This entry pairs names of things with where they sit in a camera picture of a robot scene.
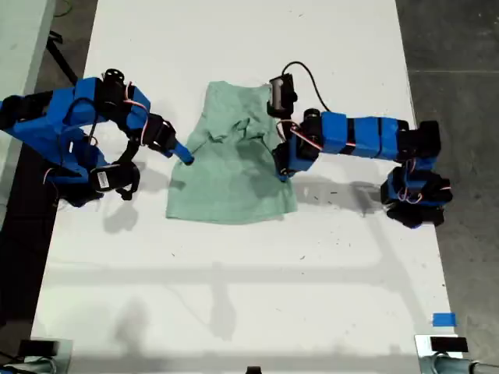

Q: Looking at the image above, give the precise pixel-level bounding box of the pale side table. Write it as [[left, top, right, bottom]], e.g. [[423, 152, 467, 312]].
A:
[[0, 0, 58, 231]]

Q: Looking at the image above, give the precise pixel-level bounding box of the short blue tape strip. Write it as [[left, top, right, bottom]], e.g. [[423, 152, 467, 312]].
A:
[[432, 312, 457, 328]]

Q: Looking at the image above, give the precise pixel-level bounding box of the pale green T-shirt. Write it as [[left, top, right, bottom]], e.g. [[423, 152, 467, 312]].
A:
[[165, 80, 299, 226]]

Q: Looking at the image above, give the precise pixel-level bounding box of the thin black camera cable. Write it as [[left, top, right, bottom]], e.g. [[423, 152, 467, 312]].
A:
[[62, 97, 99, 167]]

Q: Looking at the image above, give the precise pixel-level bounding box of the black camera box white label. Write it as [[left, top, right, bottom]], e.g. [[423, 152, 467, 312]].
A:
[[88, 161, 141, 200]]

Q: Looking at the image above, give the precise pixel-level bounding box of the black stand leg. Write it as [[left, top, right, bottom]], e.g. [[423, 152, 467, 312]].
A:
[[45, 33, 79, 85]]

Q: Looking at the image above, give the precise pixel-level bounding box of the black camera box grey face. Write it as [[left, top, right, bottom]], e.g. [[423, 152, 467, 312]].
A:
[[267, 73, 299, 118]]

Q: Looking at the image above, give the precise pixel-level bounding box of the black camera stalk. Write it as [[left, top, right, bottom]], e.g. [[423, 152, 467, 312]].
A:
[[112, 138, 140, 168]]

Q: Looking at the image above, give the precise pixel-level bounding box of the small black box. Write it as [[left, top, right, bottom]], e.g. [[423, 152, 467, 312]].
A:
[[430, 337, 469, 354], [18, 340, 58, 356]]

